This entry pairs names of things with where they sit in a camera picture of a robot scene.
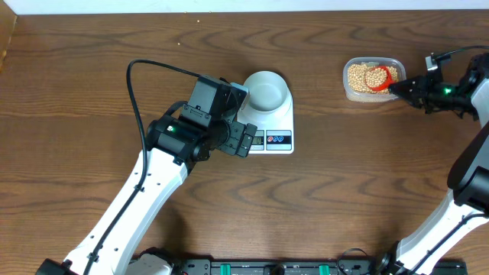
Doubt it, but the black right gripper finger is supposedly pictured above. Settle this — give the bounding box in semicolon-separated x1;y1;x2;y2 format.
388;76;427;92
389;86;423;108

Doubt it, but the red plastic measuring scoop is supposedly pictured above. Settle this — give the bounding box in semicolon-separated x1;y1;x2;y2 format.
364;66;393;92

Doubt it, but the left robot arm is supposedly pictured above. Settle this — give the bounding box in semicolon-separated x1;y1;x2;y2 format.
37;115;257;275

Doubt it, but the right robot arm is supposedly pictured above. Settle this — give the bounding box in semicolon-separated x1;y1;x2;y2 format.
374;46;488;274

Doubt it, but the white digital kitchen scale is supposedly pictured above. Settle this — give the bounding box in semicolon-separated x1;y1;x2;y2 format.
238;91;295;154

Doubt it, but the light grey bowl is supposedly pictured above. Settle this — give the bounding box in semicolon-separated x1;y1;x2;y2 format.
244;71;290;112

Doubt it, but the clear plastic container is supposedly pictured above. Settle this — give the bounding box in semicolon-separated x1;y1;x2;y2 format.
343;57;406;102

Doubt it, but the pile of soybeans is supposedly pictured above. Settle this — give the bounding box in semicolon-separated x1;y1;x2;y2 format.
347;63;400;94

